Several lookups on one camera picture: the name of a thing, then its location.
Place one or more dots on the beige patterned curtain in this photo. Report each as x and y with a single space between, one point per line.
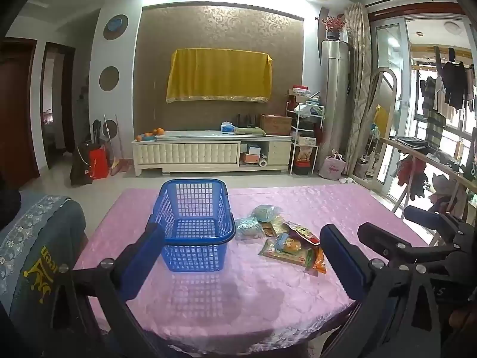
357 82

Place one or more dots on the green label cracker packet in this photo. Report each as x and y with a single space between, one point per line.
274 255

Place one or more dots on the arched floor mirror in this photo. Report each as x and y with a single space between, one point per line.
367 134

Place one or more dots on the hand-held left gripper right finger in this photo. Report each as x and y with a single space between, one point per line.
343 264

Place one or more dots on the blue tissue box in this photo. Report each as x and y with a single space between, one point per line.
226 128

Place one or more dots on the orange snack packet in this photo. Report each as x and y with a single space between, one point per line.
272 228

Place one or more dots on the hanging clothes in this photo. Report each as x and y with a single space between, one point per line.
452 82

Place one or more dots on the blue plastic basket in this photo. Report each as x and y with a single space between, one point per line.
193 227

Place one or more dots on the white snack box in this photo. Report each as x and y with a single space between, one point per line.
306 141

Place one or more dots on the pink shopping bag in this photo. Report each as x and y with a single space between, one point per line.
331 167

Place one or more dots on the white plastic bag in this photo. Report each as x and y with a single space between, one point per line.
310 109

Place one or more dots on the broom with pink dustpan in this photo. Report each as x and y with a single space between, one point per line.
119 164

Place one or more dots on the orange box in cabinet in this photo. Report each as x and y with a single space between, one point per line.
248 158

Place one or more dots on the vase with red flowers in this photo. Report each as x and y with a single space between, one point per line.
333 26

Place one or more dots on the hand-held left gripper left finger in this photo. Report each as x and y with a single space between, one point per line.
143 264

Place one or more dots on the red snack packet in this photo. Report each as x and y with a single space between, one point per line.
303 232

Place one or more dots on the orange snack bag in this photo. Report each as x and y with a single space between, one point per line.
303 154

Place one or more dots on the brown cardboard box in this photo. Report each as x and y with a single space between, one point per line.
275 125

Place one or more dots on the red cloth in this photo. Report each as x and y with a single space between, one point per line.
411 173

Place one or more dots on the black bag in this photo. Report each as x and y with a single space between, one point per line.
79 169

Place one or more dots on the white padded media cabinet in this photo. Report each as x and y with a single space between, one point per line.
186 153

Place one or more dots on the person's right hand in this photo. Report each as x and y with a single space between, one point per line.
462 317

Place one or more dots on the yellow cloth cover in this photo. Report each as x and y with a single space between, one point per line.
220 76

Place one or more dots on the long orange sausage packet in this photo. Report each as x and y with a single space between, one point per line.
320 263

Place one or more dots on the silver standing air conditioner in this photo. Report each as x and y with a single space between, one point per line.
335 93

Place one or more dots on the red paper bag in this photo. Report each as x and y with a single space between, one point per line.
98 162

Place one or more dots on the white metal rack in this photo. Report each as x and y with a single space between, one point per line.
294 134

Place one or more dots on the brown wooden door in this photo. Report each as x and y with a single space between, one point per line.
16 112

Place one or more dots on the clear cartoon bread packet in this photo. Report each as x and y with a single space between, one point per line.
289 244

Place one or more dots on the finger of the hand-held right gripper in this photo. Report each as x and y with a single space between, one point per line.
425 218
384 242

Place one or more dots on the red white box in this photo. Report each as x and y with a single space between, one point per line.
299 90

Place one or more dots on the pale box in cabinet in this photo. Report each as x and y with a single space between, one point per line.
254 150

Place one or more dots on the white slippers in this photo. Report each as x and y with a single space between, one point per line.
348 181

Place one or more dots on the blue wall plate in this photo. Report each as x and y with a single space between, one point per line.
114 24

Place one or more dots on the wooden clothes rack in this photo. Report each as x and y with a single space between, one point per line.
421 154

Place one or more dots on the green folded cloth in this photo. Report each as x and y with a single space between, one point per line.
249 131

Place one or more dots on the white paper roll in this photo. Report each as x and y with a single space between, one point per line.
263 162

